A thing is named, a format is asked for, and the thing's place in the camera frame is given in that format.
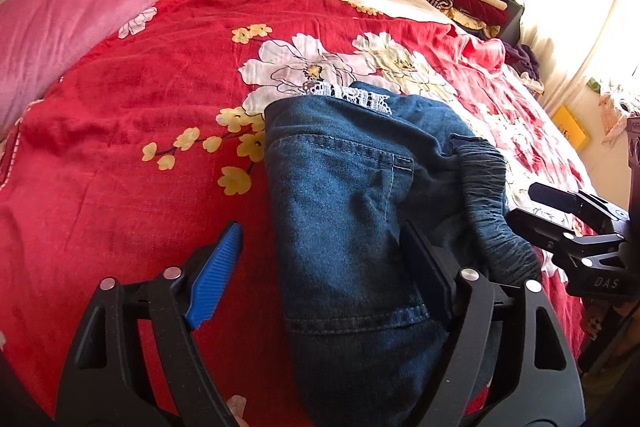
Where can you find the pink quilt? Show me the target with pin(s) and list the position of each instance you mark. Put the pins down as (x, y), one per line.
(100, 2)

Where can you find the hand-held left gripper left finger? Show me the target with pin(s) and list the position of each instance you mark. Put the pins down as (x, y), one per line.
(215, 272)

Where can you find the yellow box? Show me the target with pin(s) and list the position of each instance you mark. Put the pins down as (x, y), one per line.
(570, 127)

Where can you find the red floral blanket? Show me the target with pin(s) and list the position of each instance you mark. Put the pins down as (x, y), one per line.
(125, 207)

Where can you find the dark bedside cabinet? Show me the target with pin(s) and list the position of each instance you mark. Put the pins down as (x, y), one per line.
(512, 24)

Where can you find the cream curtain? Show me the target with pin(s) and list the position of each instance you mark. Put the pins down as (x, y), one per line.
(575, 7)

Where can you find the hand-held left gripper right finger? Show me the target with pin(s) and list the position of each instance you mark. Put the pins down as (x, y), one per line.
(425, 277)

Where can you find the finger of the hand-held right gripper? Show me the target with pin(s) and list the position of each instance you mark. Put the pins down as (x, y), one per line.
(545, 232)
(565, 202)

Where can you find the blue denim jeans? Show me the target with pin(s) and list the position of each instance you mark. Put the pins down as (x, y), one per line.
(340, 207)

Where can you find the dark purple clothes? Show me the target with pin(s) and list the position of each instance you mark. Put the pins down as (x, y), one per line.
(525, 59)

